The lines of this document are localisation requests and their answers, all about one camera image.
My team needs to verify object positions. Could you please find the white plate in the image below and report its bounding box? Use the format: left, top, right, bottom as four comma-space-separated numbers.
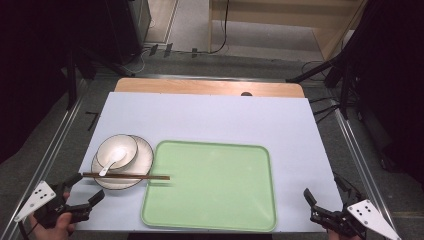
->
90, 134, 155, 191

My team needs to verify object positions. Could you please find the person's left hand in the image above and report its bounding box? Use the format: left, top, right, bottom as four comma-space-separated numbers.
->
28, 191, 77, 240

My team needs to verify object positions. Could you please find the white spoon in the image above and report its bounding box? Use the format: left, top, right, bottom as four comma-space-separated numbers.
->
98, 148, 128, 177

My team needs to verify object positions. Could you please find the white bowl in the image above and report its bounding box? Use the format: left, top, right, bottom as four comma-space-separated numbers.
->
96, 134, 139, 170

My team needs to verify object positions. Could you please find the white table cover board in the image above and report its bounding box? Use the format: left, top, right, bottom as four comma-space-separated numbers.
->
67, 92, 344, 234

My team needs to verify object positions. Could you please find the aluminium floor rail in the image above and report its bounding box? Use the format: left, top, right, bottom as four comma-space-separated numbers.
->
334, 108, 394, 228
0, 96, 85, 240

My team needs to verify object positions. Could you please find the black cable bundle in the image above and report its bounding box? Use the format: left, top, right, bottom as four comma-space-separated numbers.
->
308, 95, 342, 125

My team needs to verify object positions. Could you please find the wooden table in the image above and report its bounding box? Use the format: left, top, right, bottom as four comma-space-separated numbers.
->
114, 77, 306, 99

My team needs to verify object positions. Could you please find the green tray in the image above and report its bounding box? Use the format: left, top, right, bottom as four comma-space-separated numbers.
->
140, 139, 278, 233

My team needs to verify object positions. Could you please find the black curtain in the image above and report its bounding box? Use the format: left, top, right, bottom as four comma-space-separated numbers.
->
0, 0, 111, 164
339, 0, 424, 188

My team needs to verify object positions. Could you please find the black metal stand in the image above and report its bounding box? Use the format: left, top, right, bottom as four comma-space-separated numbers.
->
65, 49, 79, 111
285, 53, 354, 120

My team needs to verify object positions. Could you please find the brown chopstick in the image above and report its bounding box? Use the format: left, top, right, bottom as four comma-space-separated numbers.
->
82, 173, 171, 181
82, 171, 171, 180

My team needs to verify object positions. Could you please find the black cabinet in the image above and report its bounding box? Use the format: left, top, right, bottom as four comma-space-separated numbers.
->
105, 0, 152, 65

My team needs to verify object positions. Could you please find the wooden shelf unit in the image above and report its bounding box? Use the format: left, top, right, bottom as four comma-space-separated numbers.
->
208, 0, 369, 62

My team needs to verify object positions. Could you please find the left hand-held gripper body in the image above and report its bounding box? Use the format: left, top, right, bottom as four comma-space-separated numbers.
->
13, 180, 92, 230

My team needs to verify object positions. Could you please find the person's right hand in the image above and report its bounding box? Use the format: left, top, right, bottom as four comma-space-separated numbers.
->
328, 229, 364, 240

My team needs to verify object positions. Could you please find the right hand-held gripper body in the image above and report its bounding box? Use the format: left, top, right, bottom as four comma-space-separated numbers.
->
309, 186, 402, 240

